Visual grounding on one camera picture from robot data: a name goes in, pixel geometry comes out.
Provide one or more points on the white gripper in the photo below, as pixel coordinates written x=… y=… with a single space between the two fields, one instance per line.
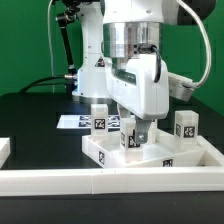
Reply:
x=145 y=98

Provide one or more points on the white square tabletop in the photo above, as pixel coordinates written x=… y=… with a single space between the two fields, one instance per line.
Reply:
x=163 y=152

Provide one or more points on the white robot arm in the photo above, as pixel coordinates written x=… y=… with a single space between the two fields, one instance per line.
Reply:
x=113 y=51

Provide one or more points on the white marker tag sheet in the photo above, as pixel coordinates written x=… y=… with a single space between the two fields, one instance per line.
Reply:
x=84 y=122

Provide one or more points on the white U-shaped obstacle fence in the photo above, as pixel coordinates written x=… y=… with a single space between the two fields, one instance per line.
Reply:
x=105 y=181

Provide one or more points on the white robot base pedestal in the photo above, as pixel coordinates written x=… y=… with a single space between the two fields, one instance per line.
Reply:
x=92 y=74

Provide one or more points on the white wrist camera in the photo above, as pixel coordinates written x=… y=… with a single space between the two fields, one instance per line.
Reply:
x=178 y=87

